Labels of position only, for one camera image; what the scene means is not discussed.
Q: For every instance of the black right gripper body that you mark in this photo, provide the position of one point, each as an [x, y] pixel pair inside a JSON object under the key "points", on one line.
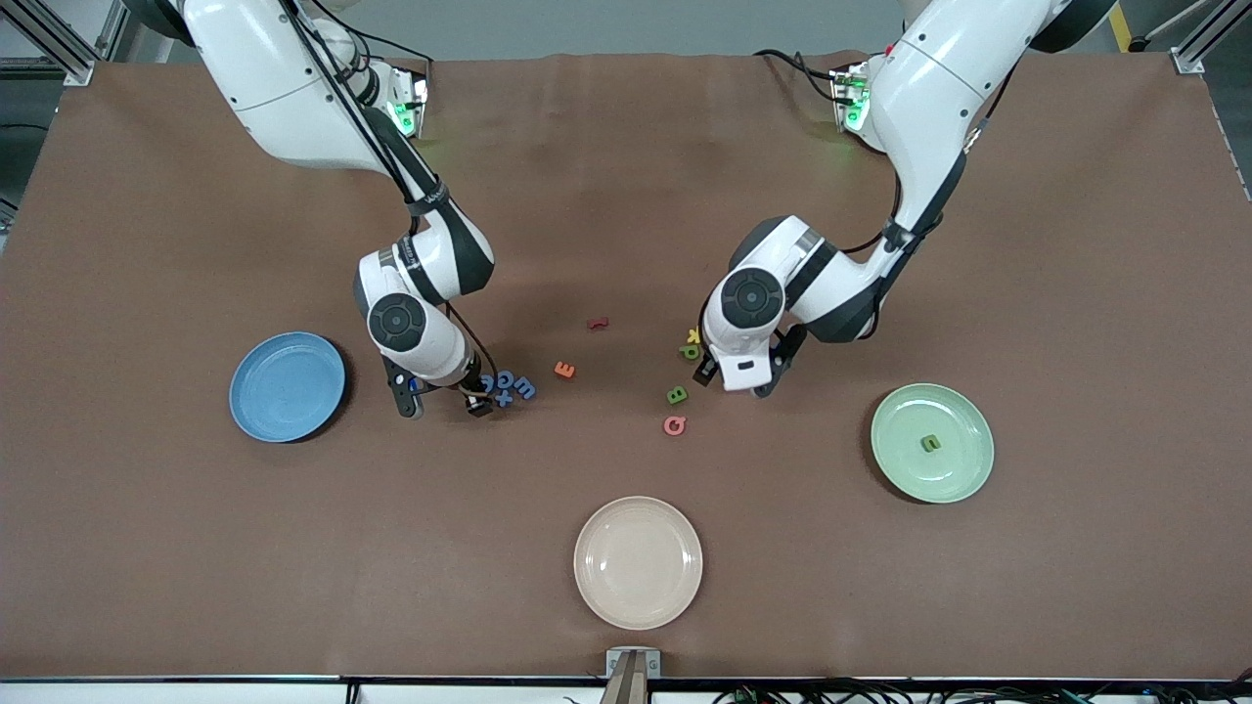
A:
{"points": [[472, 389]]}

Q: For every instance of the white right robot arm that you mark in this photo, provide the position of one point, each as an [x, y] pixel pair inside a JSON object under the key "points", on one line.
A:
{"points": [[293, 98]]}

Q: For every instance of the blue plate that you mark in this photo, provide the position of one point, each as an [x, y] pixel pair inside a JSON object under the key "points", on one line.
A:
{"points": [[287, 387]]}

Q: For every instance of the aluminium frame post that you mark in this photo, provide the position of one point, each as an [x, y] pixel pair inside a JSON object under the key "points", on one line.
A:
{"points": [[78, 70], [1188, 61]]}

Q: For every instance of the pink foam letter Q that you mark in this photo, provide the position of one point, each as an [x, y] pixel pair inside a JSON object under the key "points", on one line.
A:
{"points": [[668, 426]]}

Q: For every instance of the cream plate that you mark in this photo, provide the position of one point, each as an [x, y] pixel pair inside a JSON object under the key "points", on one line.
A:
{"points": [[638, 562]]}

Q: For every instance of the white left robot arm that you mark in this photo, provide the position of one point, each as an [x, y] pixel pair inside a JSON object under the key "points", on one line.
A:
{"points": [[919, 98]]}

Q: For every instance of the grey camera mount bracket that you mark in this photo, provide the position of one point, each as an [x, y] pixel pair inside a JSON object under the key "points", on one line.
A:
{"points": [[633, 675]]}

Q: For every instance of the light green plate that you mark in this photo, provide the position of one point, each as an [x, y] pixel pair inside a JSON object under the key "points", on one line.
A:
{"points": [[900, 469]]}

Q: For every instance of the blue foam letter m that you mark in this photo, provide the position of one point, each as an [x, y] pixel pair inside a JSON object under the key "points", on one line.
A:
{"points": [[525, 388]]}

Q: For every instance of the brown table mat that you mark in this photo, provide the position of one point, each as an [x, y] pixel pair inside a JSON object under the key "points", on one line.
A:
{"points": [[626, 196]]}

